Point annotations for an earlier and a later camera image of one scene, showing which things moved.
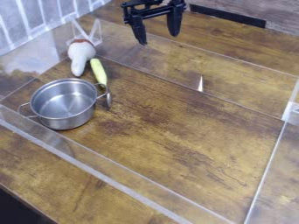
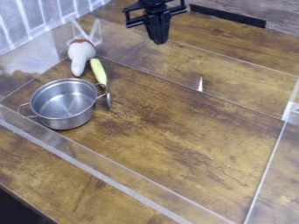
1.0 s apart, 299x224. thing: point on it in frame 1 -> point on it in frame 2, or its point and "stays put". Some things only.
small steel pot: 65,103 stays put
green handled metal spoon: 102,80 stays put
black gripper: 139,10 -> 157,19
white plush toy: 81,51 stays put
